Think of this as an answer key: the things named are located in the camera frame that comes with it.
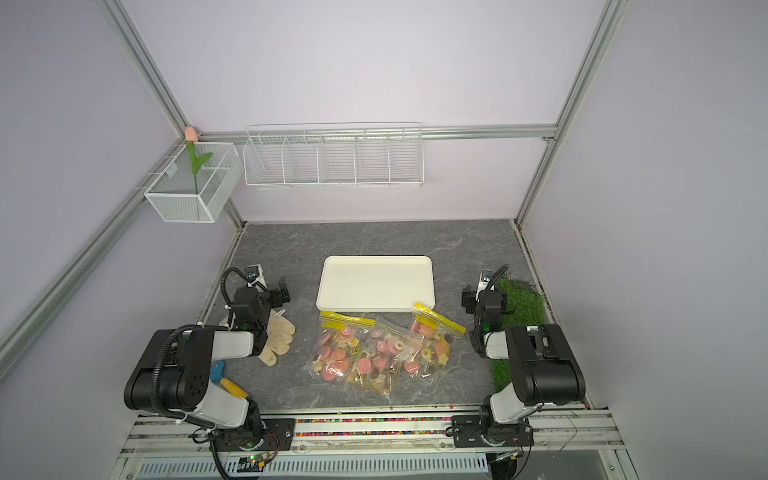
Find cookie ziploc bag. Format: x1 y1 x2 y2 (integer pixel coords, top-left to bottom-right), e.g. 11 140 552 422
347 317 424 397
305 311 375 383
404 303 467 378

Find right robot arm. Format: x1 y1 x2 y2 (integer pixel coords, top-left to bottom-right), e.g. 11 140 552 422
446 265 586 450

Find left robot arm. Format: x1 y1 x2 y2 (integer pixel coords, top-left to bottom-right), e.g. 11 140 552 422
123 265 296 453

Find beige work glove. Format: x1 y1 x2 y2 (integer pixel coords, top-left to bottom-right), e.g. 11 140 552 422
212 310 296 367

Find green artificial grass mat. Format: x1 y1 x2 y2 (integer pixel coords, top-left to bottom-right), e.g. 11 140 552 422
490 277 548 392

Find blue yellow garden rake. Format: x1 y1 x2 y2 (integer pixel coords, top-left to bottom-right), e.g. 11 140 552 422
209 360 249 399

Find white rectangular tray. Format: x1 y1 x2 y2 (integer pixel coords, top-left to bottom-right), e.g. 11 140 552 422
316 255 436 313

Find pink artificial tulip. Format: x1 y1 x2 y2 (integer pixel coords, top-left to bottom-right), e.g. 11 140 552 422
184 126 212 194

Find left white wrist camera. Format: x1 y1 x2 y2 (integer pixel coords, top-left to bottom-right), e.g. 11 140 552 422
245 264 267 291

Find white mesh wall box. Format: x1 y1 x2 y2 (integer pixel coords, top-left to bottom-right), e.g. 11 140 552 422
144 142 244 224

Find white wire wall basket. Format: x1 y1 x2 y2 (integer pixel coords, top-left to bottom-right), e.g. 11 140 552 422
243 122 425 187

